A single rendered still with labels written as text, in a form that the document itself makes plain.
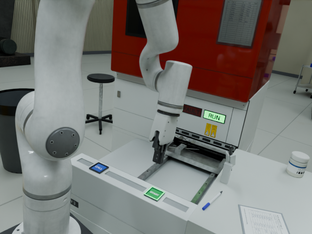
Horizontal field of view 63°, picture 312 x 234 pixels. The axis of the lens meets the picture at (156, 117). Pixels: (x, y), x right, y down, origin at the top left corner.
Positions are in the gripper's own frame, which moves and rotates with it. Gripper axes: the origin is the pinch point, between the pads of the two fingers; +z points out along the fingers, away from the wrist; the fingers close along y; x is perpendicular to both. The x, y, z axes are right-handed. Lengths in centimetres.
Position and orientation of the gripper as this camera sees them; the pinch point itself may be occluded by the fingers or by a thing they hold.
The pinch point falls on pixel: (158, 156)
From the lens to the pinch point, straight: 86.8
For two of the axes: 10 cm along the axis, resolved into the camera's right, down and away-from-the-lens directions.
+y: -4.7, 0.6, -8.8
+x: 8.6, 2.7, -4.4
